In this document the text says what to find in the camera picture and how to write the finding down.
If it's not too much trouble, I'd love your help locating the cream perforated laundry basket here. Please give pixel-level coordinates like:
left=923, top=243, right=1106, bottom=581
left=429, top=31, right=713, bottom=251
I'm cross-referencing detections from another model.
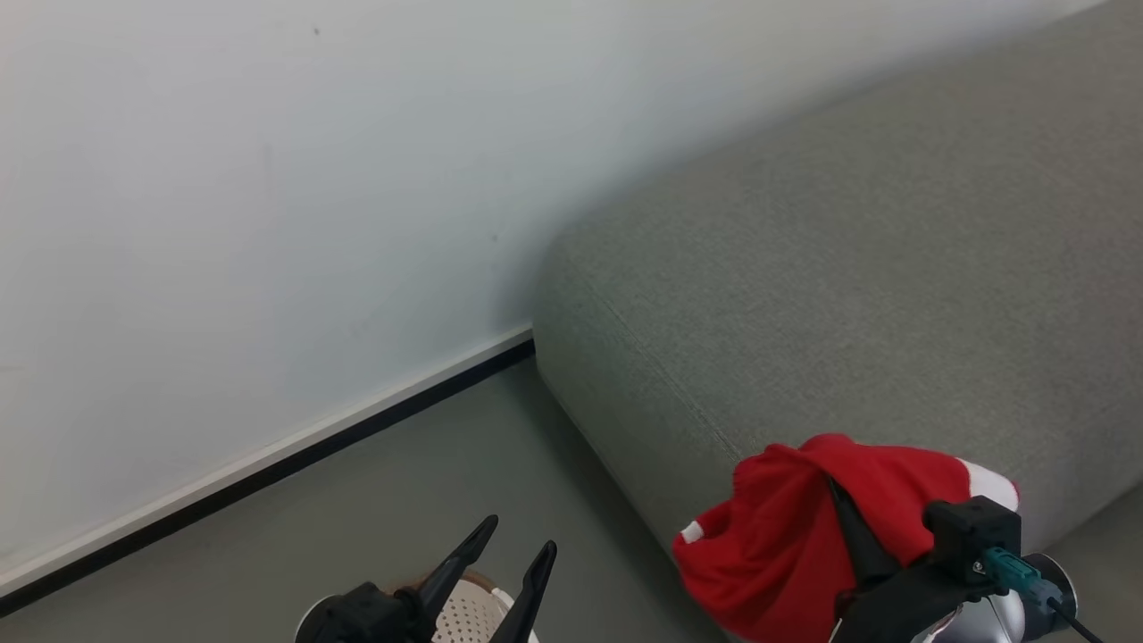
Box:
left=429, top=572, right=542, bottom=643

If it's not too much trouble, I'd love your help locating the red clothing with white trim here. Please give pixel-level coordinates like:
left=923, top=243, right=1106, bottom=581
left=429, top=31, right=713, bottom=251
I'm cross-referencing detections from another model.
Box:
left=672, top=433, right=1021, bottom=643

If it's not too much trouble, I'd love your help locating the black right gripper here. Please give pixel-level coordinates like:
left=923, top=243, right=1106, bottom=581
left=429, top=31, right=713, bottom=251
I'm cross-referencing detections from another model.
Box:
left=828, top=476, right=997, bottom=643

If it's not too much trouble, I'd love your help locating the grey fabric sofa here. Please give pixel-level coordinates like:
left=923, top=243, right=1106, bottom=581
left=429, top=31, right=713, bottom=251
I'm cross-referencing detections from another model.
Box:
left=533, top=0, right=1143, bottom=643

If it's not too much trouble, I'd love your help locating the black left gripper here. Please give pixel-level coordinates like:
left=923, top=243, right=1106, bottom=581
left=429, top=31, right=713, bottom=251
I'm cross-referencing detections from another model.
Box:
left=295, top=514, right=559, bottom=643

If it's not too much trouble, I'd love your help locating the black cable with teal plug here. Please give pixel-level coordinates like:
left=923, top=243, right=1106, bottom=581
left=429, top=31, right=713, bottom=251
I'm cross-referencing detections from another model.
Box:
left=980, top=548, right=1108, bottom=643

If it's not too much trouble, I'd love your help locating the black and white baseboard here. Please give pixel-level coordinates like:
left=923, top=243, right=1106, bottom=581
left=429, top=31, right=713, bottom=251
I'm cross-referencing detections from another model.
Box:
left=0, top=326, right=537, bottom=619

